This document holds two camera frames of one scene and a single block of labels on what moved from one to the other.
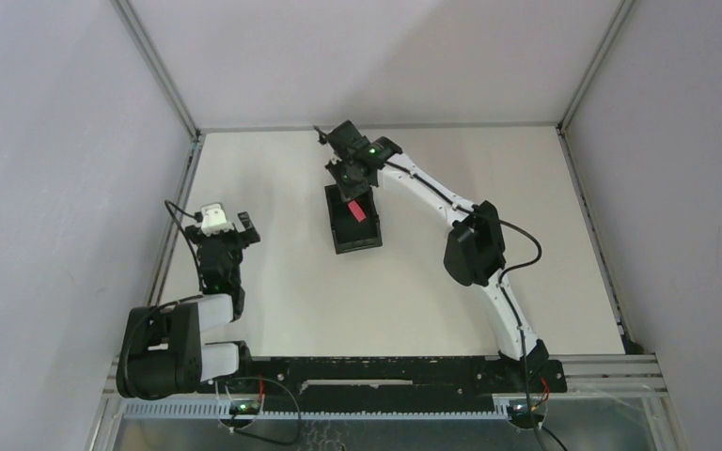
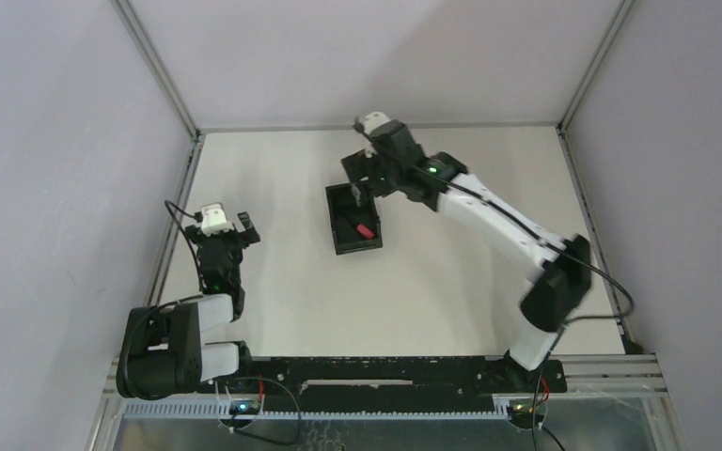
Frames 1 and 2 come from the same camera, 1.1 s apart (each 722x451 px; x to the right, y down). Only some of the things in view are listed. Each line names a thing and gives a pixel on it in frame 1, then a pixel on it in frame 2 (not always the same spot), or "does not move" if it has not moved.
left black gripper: (236, 234) does not move
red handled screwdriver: (356, 210) -> (367, 232)
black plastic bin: (350, 234) does not move
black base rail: (389, 385) does not move
